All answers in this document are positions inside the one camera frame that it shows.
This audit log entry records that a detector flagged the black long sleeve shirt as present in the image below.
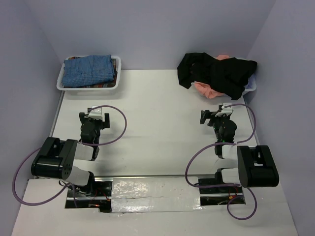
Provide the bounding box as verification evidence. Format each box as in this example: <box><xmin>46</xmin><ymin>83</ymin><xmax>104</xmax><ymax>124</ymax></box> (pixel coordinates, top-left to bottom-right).
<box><xmin>177</xmin><ymin>53</ymin><xmax>258</xmax><ymax>100</ymax></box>

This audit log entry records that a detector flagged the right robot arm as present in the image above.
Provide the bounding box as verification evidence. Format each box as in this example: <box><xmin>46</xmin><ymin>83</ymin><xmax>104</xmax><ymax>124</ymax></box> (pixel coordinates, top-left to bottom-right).
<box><xmin>200</xmin><ymin>110</ymin><xmax>279</xmax><ymax>187</ymax></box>

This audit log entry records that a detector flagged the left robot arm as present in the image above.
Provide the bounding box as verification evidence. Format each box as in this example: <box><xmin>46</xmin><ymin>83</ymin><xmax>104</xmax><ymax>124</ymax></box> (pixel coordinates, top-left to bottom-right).
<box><xmin>31</xmin><ymin>112</ymin><xmax>110</xmax><ymax>196</ymax></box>

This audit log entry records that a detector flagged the orange pink shirt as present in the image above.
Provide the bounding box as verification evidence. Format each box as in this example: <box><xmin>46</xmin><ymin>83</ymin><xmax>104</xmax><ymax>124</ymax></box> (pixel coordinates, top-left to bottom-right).
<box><xmin>190</xmin><ymin>53</ymin><xmax>229</xmax><ymax>99</ymax></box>

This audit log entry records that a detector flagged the left white plastic basket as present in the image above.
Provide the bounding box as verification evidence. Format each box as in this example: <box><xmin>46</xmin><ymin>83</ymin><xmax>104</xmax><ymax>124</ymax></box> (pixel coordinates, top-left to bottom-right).
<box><xmin>57</xmin><ymin>55</ymin><xmax>122</xmax><ymax>95</ymax></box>

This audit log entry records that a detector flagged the white plastic basket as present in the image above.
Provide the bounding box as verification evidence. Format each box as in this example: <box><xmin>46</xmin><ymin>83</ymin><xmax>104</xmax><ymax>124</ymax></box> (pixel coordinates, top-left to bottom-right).
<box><xmin>187</xmin><ymin>54</ymin><xmax>258</xmax><ymax>100</ymax></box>
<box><xmin>57</xmin><ymin>55</ymin><xmax>122</xmax><ymax>95</ymax></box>

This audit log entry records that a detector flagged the blue checkered folded shirt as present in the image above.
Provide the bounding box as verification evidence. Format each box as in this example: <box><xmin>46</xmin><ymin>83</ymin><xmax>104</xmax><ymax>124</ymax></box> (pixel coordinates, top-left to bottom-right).
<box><xmin>61</xmin><ymin>54</ymin><xmax>115</xmax><ymax>88</ymax></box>

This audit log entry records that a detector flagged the lavender shirt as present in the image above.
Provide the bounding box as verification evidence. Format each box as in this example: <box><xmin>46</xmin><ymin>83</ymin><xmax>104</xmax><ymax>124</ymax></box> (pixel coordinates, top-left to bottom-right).
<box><xmin>244</xmin><ymin>75</ymin><xmax>257</xmax><ymax>92</ymax></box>

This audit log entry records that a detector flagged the right white plastic basket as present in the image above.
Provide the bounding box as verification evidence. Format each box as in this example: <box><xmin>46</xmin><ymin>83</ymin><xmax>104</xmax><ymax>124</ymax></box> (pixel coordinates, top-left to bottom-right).
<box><xmin>187</xmin><ymin>54</ymin><xmax>258</xmax><ymax>100</ymax></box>

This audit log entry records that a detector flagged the silver foil tape cover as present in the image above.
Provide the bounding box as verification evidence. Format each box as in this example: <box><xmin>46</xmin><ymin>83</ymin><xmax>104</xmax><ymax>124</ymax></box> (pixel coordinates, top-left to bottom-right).
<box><xmin>111</xmin><ymin>177</ymin><xmax>202</xmax><ymax>213</ymax></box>

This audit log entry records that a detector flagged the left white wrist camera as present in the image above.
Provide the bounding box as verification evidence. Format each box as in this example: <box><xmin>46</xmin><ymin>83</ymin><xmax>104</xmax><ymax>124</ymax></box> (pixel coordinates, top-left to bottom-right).
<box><xmin>88</xmin><ymin>106</ymin><xmax>102</xmax><ymax>120</ymax></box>

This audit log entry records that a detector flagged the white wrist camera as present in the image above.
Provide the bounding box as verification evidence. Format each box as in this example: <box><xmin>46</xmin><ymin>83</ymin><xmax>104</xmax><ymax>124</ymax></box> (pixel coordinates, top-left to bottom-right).
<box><xmin>88</xmin><ymin>106</ymin><xmax>102</xmax><ymax>120</ymax></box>
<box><xmin>215</xmin><ymin>103</ymin><xmax>233</xmax><ymax>117</ymax></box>

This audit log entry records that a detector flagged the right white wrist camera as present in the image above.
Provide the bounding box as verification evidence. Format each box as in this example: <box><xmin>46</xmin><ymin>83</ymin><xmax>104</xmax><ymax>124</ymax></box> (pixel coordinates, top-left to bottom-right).
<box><xmin>215</xmin><ymin>103</ymin><xmax>233</xmax><ymax>117</ymax></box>

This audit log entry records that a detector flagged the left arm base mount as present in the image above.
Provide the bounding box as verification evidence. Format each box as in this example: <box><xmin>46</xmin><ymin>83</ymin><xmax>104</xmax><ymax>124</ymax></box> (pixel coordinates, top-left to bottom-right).
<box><xmin>65</xmin><ymin>177</ymin><xmax>113</xmax><ymax>213</ymax></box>

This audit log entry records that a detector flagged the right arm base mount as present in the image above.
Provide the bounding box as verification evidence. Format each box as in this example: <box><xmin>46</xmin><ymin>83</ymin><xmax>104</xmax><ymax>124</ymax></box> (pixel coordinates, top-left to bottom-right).
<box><xmin>194</xmin><ymin>175</ymin><xmax>245</xmax><ymax>207</ymax></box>

